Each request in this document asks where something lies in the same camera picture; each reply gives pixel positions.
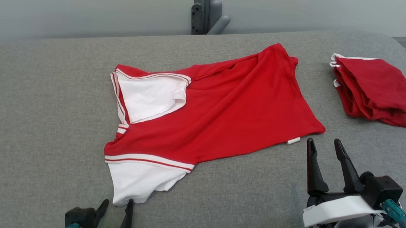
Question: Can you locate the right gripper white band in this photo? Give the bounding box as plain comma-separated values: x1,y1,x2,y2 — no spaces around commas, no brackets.
298,135,391,228

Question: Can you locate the plain red garment white trim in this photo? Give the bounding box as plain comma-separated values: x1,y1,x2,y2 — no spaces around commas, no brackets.
324,53,406,128

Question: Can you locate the red white jersey black number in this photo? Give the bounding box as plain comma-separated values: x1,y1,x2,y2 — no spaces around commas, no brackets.
98,27,334,226

